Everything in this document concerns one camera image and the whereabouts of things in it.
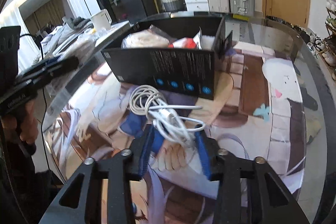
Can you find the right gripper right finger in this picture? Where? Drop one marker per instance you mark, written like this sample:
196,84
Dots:
269,200

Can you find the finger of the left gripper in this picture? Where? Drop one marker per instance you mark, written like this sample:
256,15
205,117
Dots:
43,64
61,68

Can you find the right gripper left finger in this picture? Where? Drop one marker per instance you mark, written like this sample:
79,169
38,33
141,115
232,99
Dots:
79,200

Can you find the red balloon glue packet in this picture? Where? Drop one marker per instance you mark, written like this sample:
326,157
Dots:
186,43

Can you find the white foam block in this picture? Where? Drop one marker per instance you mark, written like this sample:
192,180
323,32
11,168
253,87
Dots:
207,42

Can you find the green white medicine packet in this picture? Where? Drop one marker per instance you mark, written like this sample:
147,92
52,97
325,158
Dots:
197,39

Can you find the person's left hand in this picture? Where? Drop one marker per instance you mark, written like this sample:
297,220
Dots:
29,126

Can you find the anime printed table mat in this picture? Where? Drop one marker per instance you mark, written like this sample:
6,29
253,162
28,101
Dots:
257,111

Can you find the white electric kettle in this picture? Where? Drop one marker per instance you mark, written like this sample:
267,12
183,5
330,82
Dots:
102,20

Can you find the black storage box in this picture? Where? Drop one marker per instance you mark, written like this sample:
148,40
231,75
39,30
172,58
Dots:
186,71

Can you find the woven laundry basket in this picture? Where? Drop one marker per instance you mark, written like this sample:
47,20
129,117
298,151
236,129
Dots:
173,5

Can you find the wooden shoe rack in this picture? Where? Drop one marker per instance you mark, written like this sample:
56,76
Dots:
327,49

